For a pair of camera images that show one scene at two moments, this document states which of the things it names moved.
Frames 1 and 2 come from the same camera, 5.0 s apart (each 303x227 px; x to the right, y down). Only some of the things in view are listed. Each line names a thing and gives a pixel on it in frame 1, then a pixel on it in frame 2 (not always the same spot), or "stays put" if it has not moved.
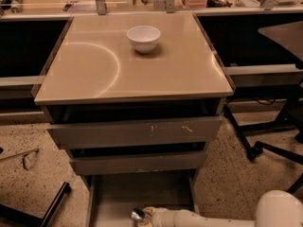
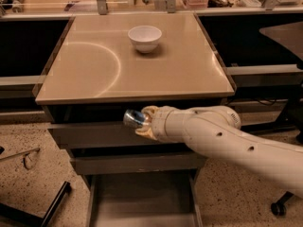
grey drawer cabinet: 136,125 stays put
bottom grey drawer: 114,197 stays put
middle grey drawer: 139,164 stays put
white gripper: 160,216 to 161,122
